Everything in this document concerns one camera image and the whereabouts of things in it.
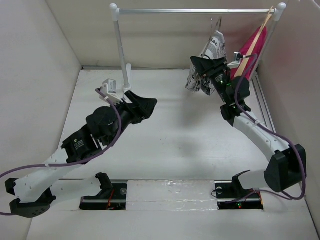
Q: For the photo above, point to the wooden hanger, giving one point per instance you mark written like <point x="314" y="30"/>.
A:
<point x="245" y="61"/>

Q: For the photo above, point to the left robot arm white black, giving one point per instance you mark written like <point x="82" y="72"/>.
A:
<point x="40" y="190"/>

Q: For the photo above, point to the newspaper print trousers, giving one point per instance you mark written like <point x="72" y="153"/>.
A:
<point x="214" y="50"/>

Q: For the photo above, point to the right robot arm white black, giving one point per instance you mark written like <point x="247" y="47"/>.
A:
<point x="286" y="173"/>

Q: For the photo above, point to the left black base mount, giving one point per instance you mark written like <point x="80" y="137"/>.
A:
<point x="114" y="201"/>

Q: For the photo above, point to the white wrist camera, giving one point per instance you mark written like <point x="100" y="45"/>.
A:
<point x="237" y="59"/>
<point x="108" y="91"/>

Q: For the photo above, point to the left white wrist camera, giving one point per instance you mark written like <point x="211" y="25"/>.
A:
<point x="108" y="91"/>

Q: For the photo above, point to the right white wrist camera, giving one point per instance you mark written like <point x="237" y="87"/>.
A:
<point x="237" y="59"/>

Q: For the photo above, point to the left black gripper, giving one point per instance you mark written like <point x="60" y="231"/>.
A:
<point x="140" y="109"/>

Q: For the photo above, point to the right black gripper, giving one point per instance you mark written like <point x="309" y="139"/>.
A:
<point x="204" y="65"/>

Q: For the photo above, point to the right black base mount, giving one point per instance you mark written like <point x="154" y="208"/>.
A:
<point x="230" y="199"/>

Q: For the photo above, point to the grey metal hanger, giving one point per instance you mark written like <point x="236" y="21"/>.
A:
<point x="213" y="28"/>

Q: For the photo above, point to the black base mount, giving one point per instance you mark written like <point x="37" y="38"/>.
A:
<point x="230" y="199"/>
<point x="114" y="201"/>

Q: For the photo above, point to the white metal clothes rack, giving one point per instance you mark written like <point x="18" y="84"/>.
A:
<point x="166" y="38"/>

